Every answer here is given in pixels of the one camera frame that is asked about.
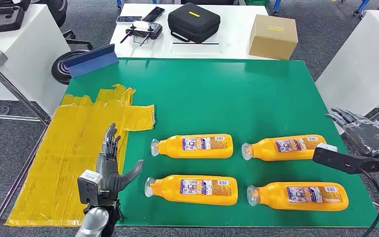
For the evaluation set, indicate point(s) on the black drone remote controller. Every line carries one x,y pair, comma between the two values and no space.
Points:
143,31

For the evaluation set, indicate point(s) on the black office chair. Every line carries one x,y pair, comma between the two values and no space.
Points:
57,9

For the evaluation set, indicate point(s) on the black smartphone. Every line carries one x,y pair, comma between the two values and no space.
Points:
153,14

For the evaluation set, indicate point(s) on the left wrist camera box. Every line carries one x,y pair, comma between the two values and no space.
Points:
88,186

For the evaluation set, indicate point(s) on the yellow plastic sheet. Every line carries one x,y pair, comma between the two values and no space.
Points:
62,157

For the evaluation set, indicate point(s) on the plain white table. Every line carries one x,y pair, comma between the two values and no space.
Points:
359,65

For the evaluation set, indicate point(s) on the black round stool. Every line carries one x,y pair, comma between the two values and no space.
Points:
58,70

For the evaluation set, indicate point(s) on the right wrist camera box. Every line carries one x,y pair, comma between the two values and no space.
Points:
340,160

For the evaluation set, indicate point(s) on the black foam tray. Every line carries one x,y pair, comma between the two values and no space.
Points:
9,4
1,21

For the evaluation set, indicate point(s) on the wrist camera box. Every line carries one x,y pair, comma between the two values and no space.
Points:
340,160
88,186

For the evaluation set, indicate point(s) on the orange detergent bottle clear cap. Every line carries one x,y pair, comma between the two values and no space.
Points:
274,198
268,153
170,193
176,149

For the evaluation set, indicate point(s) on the black zip carrying case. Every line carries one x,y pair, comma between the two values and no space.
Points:
192,23

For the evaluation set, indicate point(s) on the blue tablet case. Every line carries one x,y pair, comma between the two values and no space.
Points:
91,63

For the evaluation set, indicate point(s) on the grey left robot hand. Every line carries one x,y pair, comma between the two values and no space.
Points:
106,170

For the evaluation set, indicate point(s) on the metal table leg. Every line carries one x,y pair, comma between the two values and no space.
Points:
21,171

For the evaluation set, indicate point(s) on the pale smartphone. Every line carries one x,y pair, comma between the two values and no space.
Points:
129,19

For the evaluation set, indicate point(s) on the brown cardboard box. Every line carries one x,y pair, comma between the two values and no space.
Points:
273,37

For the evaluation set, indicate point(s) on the green plastic crate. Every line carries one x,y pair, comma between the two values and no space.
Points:
256,2

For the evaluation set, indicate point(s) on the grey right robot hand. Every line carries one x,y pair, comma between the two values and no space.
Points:
369,137

